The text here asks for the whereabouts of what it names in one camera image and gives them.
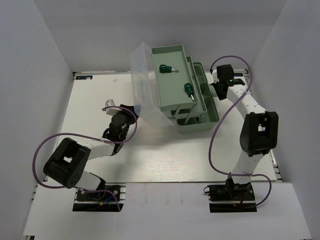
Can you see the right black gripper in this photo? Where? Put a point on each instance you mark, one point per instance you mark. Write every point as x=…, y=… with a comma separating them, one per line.
x=215, y=85

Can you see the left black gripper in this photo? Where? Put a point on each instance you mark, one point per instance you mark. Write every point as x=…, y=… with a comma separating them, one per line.
x=129, y=113

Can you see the green stubby screwdriver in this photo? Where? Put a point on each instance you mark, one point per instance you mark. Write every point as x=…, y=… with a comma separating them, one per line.
x=189, y=90
x=167, y=69

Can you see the green plastic toolbox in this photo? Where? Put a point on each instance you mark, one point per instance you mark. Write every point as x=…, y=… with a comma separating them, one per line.
x=160, y=98

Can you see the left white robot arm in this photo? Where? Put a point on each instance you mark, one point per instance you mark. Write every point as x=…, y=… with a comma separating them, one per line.
x=67, y=163

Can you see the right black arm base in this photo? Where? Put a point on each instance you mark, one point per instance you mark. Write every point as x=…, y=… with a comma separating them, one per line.
x=229, y=197

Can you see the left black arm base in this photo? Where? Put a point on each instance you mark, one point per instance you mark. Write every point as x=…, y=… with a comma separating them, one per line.
x=111, y=201

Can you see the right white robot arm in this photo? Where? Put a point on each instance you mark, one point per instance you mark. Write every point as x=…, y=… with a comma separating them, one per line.
x=259, y=133

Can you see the right blue label sticker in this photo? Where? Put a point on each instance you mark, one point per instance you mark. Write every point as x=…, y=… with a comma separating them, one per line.
x=238, y=74

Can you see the blue label sticker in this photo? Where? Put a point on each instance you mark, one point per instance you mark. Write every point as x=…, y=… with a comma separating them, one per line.
x=238, y=74
x=84, y=77

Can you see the left blue label sticker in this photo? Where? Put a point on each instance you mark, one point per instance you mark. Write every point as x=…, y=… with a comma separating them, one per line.
x=84, y=77

